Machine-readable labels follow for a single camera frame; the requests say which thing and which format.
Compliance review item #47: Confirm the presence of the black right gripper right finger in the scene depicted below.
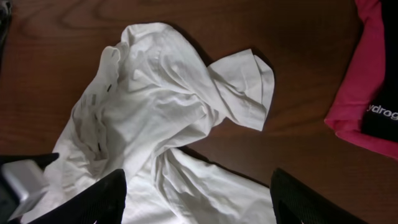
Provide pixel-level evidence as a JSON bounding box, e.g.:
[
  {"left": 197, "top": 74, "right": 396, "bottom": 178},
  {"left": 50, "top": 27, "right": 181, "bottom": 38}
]
[{"left": 270, "top": 168, "right": 366, "bottom": 224}]

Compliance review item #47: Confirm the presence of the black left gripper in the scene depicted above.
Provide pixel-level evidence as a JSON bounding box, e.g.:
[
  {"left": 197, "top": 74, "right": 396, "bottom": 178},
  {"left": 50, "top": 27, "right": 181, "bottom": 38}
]
[{"left": 1, "top": 153, "right": 59, "bottom": 224}]

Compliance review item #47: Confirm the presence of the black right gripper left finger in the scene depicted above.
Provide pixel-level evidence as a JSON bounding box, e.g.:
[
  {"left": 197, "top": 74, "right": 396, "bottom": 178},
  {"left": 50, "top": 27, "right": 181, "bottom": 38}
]
[{"left": 29, "top": 169, "right": 127, "bottom": 224}]

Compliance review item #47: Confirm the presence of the white t-shirt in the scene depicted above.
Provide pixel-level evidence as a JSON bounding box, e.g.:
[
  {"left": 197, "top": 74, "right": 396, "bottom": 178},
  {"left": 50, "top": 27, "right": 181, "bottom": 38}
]
[{"left": 22, "top": 23, "right": 275, "bottom": 223}]

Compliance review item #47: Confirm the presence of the red and black garment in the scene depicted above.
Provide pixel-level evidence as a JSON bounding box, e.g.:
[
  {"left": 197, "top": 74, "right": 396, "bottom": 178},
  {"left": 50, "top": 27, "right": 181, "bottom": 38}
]
[{"left": 325, "top": 0, "right": 397, "bottom": 159}]

